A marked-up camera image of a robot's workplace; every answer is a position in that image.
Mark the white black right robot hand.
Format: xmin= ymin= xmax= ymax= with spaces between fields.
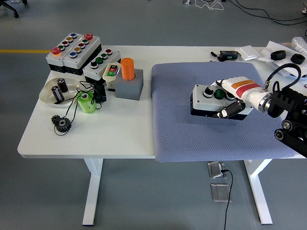
xmin=210 ymin=76 xmax=264 ymax=118

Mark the four-control white black button box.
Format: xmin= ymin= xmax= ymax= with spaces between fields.
xmin=83 ymin=48 xmax=122 ymax=85
xmin=190 ymin=84 xmax=254 ymax=121

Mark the five-button box with mushroom button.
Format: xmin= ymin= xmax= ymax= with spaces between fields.
xmin=62 ymin=33 xmax=103 ymax=76
xmin=45 ymin=33 xmax=83 ymax=74

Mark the black electronic module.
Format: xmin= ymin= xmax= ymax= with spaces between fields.
xmin=219 ymin=50 xmax=239 ymax=61

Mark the white paper sheet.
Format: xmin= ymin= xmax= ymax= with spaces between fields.
xmin=260 ymin=40 xmax=307 ymax=79

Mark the grey-blue textured mat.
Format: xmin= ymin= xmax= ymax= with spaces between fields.
xmin=151 ymin=61 xmax=297 ymax=163

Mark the bubble wrap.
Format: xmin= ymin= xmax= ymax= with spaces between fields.
xmin=291 ymin=36 xmax=307 ymax=54

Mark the open metal floor socket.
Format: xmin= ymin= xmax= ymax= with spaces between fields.
xmin=207 ymin=161 xmax=228 ymax=179

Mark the white table leg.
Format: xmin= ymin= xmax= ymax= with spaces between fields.
xmin=82 ymin=158 xmax=104 ymax=226
xmin=244 ymin=159 xmax=273 ymax=225

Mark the closed metal floor plate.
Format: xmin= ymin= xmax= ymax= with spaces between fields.
xmin=210 ymin=183 xmax=232 ymax=203

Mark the grey block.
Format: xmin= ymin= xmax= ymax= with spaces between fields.
xmin=114 ymin=69 xmax=144 ymax=101

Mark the orange cylinder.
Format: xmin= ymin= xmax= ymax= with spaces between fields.
xmin=120 ymin=57 xmax=136 ymax=81

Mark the green plastic cylinder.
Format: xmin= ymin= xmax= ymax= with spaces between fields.
xmin=76 ymin=91 xmax=98 ymax=115

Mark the brown capacitor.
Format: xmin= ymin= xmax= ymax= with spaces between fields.
xmin=56 ymin=78 xmax=69 ymax=93
xmin=51 ymin=85 xmax=65 ymax=103

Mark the large dark metal gear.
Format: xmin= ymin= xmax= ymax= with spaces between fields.
xmin=54 ymin=117 xmax=72 ymax=133

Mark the clear oval dish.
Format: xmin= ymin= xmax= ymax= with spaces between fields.
xmin=39 ymin=77 xmax=83 ymax=109

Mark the black office chair base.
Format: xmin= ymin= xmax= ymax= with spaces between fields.
xmin=0 ymin=0 xmax=28 ymax=19

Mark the white switch plate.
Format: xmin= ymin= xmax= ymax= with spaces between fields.
xmin=234 ymin=45 xmax=259 ymax=61

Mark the black rubber ring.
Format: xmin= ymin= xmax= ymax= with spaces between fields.
xmin=290 ymin=54 xmax=306 ymax=65
xmin=270 ymin=50 xmax=288 ymax=61

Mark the long black floor cable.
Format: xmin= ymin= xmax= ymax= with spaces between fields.
xmin=229 ymin=0 xmax=307 ymax=26

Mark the white floor cable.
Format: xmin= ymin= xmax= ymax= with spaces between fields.
xmin=193 ymin=0 xmax=225 ymax=11

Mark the black floor power cable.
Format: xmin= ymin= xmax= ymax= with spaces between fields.
xmin=222 ymin=169 xmax=234 ymax=230

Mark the cream red-green switch box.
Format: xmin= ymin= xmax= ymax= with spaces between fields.
xmin=102 ymin=62 xmax=120 ymax=92

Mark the thin black wire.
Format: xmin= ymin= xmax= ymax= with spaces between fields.
xmin=53 ymin=80 xmax=106 ymax=137

